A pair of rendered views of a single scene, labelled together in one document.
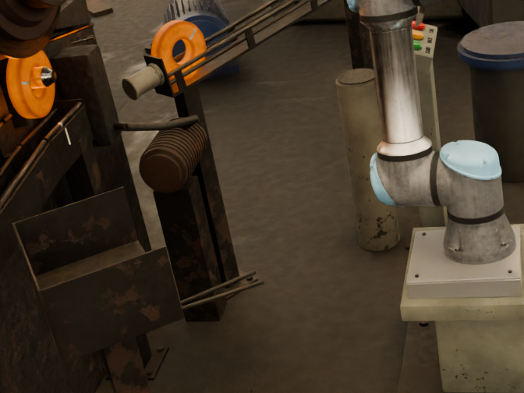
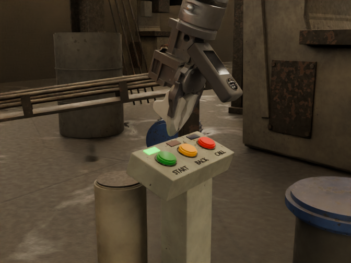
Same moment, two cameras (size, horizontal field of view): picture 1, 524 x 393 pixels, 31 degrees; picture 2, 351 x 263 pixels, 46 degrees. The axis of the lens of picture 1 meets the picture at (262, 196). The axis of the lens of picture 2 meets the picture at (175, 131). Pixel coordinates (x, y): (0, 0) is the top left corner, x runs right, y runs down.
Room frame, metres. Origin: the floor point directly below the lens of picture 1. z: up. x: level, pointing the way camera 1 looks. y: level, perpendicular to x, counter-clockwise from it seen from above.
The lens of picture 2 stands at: (1.56, -0.72, 0.84)
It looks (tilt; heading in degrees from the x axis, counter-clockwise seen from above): 13 degrees down; 19
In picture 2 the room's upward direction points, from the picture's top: straight up
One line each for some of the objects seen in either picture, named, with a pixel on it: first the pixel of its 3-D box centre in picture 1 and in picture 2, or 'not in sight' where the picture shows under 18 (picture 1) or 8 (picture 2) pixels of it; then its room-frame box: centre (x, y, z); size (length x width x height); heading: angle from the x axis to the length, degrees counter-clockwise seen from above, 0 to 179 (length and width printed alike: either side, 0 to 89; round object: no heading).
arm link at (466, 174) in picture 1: (469, 176); not in sight; (1.72, -0.43, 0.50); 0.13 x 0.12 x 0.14; 62
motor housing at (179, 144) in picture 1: (190, 221); not in sight; (2.21, 0.20, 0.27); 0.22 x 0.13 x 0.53; 162
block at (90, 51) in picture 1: (86, 97); not in sight; (2.17, 0.37, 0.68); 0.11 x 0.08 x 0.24; 72
